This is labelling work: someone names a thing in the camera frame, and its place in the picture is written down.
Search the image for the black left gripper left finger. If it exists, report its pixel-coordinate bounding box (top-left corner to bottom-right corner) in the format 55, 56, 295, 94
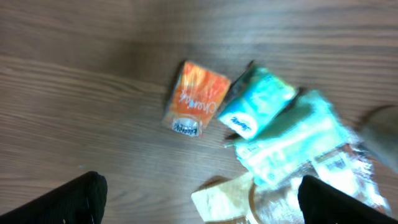
1, 171, 108, 224

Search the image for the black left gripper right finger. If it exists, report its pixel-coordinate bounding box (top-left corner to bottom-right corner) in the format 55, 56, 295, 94
298, 175, 397, 224

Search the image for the long teal wipes pack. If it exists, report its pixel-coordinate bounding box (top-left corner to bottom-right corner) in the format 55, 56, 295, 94
225, 90, 349, 188

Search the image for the brown bread pouch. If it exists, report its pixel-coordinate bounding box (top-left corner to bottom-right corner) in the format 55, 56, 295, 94
191, 138, 397, 223

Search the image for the teal gum packet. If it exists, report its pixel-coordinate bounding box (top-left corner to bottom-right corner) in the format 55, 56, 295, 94
217, 63, 297, 140

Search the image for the orange snack packet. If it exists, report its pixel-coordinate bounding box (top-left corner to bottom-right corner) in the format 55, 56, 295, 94
163, 60, 231, 137

